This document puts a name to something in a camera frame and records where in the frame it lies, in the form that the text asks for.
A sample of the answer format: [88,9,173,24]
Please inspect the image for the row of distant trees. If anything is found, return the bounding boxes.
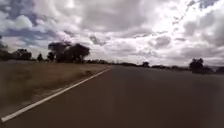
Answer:
[85,59,190,71]

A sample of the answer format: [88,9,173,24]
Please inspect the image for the dry grass verge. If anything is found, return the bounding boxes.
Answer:
[0,60,111,118]

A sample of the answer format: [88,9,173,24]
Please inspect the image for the large dark tree clump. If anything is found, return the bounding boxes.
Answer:
[46,40,91,64]

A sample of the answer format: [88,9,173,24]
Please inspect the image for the small dark tree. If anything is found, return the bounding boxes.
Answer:
[36,52,44,63]

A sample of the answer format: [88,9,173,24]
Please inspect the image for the dark asphalt road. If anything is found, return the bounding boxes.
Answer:
[0,65,224,128]

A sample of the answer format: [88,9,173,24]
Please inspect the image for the dark trees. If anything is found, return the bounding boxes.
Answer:
[0,34,33,62]

